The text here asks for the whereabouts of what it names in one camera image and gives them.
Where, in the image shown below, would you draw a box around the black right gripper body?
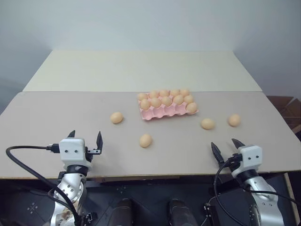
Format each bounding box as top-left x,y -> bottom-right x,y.
222,153 -> 243,172

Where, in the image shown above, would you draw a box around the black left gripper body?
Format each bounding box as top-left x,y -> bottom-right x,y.
84,146 -> 95,163

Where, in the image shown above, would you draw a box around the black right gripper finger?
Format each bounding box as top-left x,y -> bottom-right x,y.
231,138 -> 246,149
210,141 -> 225,164

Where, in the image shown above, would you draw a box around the pink egg tray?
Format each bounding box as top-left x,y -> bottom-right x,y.
137,93 -> 199,121

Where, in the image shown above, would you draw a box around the small black box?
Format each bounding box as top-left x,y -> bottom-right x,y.
203,203 -> 213,218
82,211 -> 97,224

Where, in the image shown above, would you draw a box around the dark rounded shape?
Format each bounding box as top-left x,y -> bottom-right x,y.
167,198 -> 197,226
112,199 -> 140,226

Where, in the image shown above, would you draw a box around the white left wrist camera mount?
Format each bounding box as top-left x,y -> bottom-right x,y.
58,138 -> 93,170

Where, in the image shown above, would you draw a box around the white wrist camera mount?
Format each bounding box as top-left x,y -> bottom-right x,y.
237,145 -> 263,177
58,138 -> 93,170

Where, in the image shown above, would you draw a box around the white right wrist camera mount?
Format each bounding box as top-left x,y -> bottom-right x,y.
237,145 -> 263,177

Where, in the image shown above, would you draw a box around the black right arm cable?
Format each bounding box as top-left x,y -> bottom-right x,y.
212,153 -> 301,226

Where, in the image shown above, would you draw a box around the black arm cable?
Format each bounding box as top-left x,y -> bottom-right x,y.
212,153 -> 301,226
5,143 -> 81,226

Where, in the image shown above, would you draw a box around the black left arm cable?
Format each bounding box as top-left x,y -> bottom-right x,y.
5,143 -> 81,226

